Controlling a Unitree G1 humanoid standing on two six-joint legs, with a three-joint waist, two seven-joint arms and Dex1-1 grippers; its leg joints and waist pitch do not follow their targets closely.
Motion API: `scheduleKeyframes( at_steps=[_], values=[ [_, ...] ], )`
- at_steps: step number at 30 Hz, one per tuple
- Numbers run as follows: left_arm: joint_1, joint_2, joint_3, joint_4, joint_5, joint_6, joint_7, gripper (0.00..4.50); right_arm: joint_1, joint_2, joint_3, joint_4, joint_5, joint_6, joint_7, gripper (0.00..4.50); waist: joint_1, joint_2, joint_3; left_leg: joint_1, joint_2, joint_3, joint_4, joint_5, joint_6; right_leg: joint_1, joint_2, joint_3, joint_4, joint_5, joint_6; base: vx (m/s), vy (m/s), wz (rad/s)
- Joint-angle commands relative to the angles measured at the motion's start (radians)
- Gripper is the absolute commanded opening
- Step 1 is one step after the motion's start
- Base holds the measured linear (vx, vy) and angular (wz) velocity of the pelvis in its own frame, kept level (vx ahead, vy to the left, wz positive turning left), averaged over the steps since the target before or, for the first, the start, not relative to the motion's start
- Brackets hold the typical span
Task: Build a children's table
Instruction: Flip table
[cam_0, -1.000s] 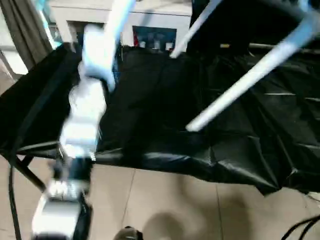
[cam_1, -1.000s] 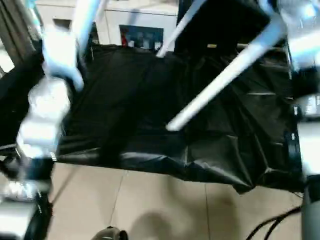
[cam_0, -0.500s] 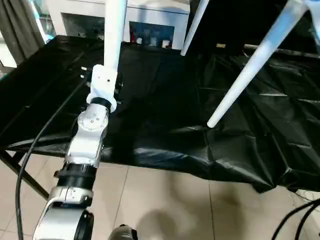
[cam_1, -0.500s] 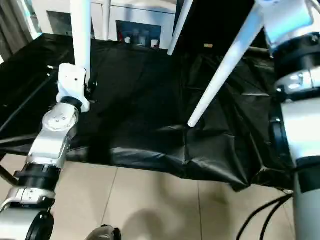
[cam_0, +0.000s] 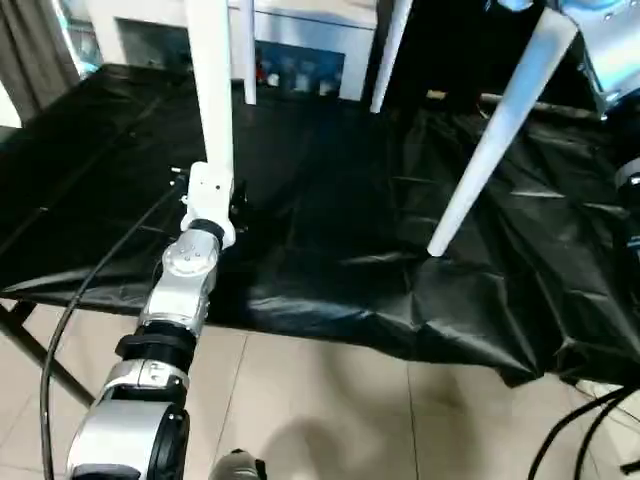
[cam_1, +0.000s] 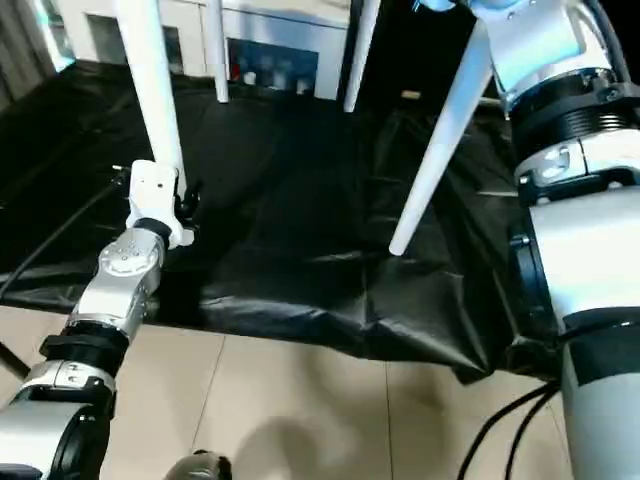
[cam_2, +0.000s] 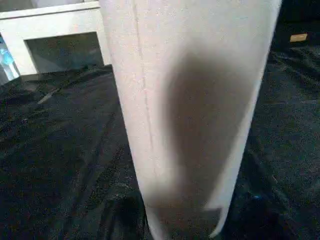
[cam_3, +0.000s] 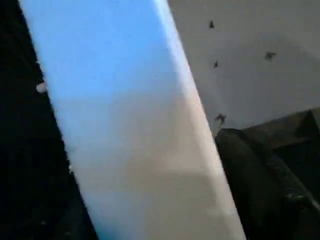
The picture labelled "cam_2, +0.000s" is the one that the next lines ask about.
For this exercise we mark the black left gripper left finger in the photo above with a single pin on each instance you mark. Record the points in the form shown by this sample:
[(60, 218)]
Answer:
[(125, 215)]

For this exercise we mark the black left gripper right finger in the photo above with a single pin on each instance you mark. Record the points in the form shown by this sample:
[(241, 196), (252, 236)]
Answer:
[(255, 220)]

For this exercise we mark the white plastic table leg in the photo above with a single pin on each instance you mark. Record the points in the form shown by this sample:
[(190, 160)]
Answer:
[(175, 87)]

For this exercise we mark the black plastic mat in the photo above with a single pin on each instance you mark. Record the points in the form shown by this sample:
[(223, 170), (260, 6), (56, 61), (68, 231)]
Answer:
[(62, 137)]

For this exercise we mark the white cabinet with open compartments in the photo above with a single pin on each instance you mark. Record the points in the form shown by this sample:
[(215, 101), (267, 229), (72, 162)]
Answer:
[(50, 22)]

